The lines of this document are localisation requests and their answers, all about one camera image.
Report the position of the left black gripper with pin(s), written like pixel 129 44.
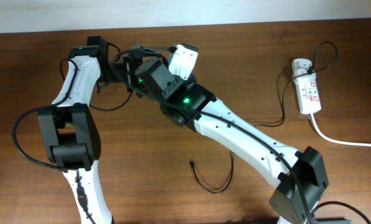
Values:
pixel 130 70

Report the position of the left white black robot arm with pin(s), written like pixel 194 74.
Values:
pixel 71 138

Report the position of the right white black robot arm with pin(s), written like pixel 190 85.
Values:
pixel 299 178

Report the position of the white USB charger plug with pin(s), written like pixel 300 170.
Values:
pixel 300 68

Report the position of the white power strip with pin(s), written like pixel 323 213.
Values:
pixel 307 94

